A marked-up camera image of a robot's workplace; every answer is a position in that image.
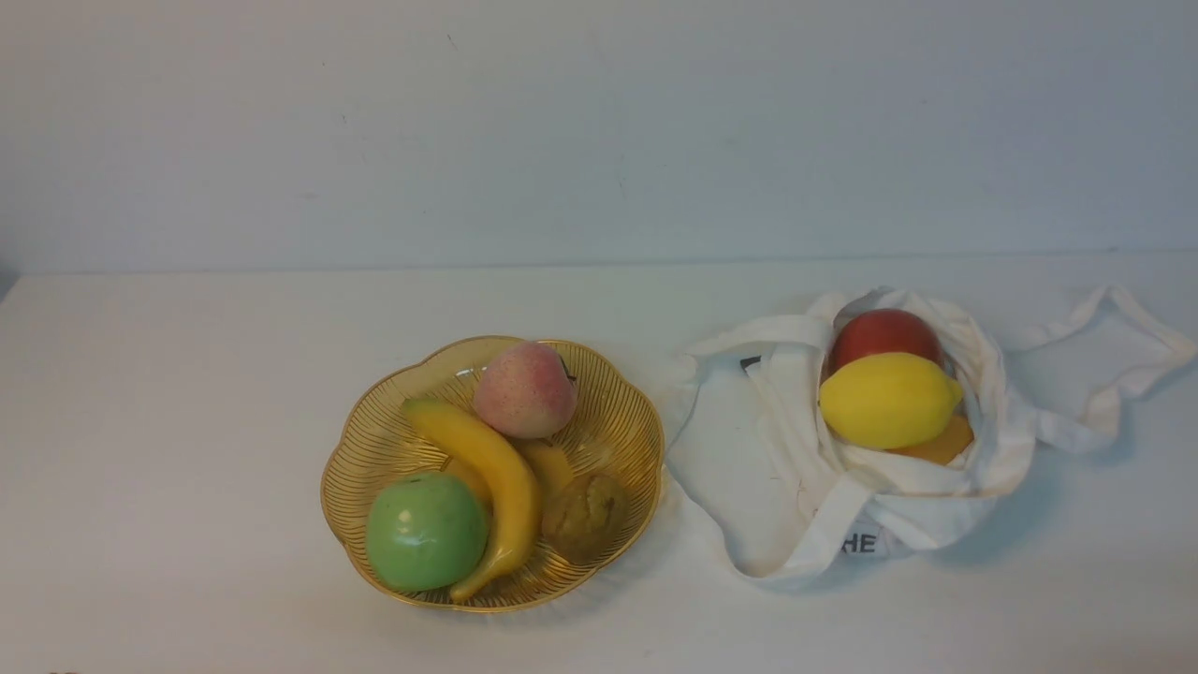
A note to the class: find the yellow lemon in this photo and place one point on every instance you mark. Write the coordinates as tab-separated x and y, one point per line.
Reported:
890	400

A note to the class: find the brown walnut-like fruit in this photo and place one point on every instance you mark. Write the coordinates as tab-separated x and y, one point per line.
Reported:
583	520

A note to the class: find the white cloth bag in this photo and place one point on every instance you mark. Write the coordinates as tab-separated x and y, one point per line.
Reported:
744	416

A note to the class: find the orange fruit in bag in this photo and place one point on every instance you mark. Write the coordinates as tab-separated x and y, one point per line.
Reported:
952	442

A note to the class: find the pink peach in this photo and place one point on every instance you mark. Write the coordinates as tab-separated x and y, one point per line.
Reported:
526	392

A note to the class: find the yellow banana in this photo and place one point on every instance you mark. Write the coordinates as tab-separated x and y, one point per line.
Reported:
516	493

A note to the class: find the green apple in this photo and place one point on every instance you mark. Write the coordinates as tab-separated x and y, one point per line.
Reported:
425	532

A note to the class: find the red apple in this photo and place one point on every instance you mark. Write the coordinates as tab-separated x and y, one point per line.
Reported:
878	332

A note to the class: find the gold wire fruit basket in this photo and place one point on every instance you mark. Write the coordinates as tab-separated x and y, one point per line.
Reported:
616	430

